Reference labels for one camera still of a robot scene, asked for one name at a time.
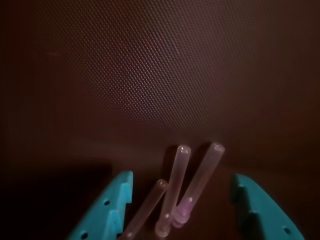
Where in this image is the clear needle cap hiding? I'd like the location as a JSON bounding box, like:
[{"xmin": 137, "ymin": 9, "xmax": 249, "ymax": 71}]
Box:
[
  {"xmin": 172, "ymin": 142, "xmax": 226, "ymax": 229},
  {"xmin": 121, "ymin": 179, "xmax": 169, "ymax": 240},
  {"xmin": 154, "ymin": 144, "xmax": 192, "ymax": 237}
]

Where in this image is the grey table mat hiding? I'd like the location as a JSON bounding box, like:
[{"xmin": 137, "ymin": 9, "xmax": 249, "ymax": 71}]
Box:
[{"xmin": 0, "ymin": 0, "xmax": 320, "ymax": 240}]

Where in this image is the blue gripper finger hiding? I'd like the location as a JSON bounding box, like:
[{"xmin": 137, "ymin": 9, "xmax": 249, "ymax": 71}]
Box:
[
  {"xmin": 66, "ymin": 170, "xmax": 134, "ymax": 240},
  {"xmin": 229, "ymin": 173, "xmax": 305, "ymax": 240}
]

